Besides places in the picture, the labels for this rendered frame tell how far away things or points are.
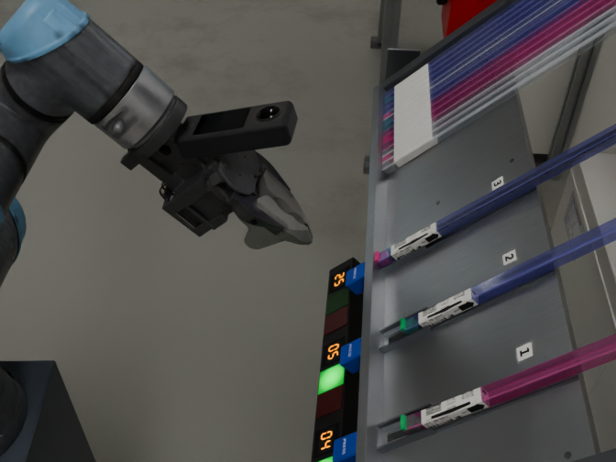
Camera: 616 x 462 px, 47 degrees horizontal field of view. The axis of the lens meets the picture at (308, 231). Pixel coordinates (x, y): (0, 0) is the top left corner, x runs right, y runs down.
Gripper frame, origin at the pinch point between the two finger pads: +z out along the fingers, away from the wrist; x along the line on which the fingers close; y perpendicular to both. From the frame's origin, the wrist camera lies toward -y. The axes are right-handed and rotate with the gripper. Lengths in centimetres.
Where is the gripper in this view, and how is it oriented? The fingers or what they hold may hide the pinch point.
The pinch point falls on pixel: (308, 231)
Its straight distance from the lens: 77.4
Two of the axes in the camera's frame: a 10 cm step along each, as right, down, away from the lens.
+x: -0.9, 6.8, -7.3
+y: -7.3, 4.5, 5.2
